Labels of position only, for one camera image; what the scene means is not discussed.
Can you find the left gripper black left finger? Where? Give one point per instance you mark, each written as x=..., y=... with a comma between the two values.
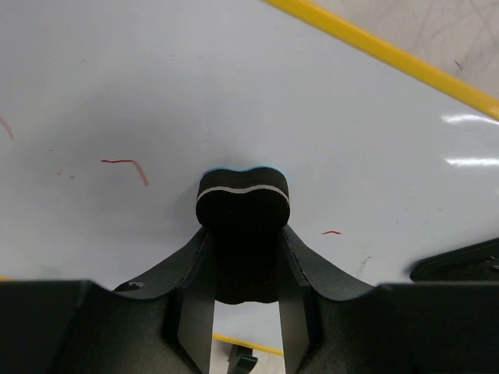
x=158, y=322

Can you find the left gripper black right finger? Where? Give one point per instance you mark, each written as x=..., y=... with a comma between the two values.
x=332, y=322

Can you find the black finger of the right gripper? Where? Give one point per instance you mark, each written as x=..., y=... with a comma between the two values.
x=477, y=262

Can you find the black bone shaped eraser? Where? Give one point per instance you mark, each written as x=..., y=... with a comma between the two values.
x=244, y=211

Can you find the yellow framed whiteboard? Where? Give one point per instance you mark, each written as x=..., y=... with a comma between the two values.
x=111, y=111

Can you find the black whiteboard foot lower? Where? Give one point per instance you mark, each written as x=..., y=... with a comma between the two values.
x=241, y=360

